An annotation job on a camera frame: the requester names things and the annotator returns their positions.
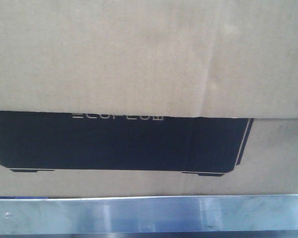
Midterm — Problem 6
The brown EcoFlow cardboard box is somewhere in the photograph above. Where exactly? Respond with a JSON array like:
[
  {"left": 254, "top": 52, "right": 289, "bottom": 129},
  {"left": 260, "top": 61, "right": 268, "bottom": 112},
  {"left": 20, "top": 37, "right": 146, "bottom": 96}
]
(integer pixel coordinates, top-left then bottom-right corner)
[{"left": 0, "top": 0, "right": 298, "bottom": 197}]

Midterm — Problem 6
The metal shelf front rail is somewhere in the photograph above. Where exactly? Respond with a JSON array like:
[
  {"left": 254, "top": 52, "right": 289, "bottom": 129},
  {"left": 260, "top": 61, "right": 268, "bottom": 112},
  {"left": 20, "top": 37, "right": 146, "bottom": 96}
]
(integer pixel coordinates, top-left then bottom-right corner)
[{"left": 0, "top": 194, "right": 298, "bottom": 235}]

